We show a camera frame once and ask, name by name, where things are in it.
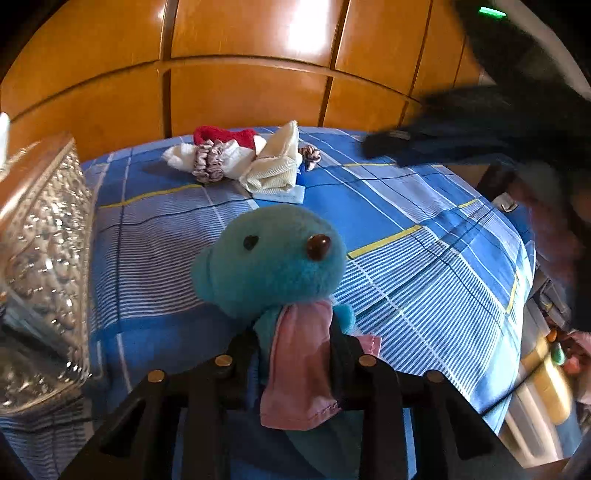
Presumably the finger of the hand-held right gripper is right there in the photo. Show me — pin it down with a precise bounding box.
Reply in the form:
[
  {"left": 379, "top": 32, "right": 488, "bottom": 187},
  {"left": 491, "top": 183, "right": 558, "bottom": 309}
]
[{"left": 362, "top": 124, "right": 463, "bottom": 168}]

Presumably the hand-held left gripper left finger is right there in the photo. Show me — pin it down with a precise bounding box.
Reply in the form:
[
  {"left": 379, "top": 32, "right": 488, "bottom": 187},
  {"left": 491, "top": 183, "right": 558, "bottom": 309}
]
[{"left": 58, "top": 325, "right": 269, "bottom": 480}]

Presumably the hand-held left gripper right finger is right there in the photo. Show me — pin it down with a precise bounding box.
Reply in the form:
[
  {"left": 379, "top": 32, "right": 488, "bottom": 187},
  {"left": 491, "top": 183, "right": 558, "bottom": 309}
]
[{"left": 329, "top": 318, "right": 522, "bottom": 480}]

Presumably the pink satin scrunchie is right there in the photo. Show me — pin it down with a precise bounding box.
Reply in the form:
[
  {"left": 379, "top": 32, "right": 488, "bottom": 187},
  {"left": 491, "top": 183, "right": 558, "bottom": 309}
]
[
  {"left": 299, "top": 144, "right": 321, "bottom": 171},
  {"left": 193, "top": 141, "right": 232, "bottom": 185}
]

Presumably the teal plush toy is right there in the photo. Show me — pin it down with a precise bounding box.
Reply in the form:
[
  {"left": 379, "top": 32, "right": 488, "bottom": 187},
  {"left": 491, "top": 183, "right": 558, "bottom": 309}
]
[{"left": 191, "top": 204, "right": 383, "bottom": 480}]

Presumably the cream ribbed cloth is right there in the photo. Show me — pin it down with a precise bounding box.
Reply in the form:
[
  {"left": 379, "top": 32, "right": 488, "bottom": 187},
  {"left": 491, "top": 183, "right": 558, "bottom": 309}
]
[{"left": 240, "top": 120, "right": 303, "bottom": 195}]

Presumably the red sock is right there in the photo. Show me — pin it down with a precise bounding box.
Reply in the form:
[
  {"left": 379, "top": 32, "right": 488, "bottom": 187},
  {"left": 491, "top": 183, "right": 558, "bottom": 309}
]
[{"left": 193, "top": 124, "right": 259, "bottom": 151}]

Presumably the white fluffy cloth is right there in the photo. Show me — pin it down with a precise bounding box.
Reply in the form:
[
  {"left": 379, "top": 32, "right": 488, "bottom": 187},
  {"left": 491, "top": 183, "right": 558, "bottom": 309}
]
[{"left": 161, "top": 141, "right": 254, "bottom": 178}]

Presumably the blue plaid bed cover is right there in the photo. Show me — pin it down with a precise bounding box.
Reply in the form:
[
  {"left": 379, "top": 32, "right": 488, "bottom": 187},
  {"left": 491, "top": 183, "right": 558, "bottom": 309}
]
[{"left": 0, "top": 127, "right": 539, "bottom": 480}]

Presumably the wooden wardrobe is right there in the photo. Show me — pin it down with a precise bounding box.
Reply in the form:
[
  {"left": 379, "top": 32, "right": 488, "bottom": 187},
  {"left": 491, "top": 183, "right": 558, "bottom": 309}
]
[{"left": 0, "top": 0, "right": 499, "bottom": 162}]

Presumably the embossed silver tissue box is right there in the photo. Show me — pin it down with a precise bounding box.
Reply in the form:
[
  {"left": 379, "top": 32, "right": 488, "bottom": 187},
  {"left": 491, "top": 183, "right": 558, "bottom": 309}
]
[{"left": 0, "top": 131, "right": 100, "bottom": 416}]

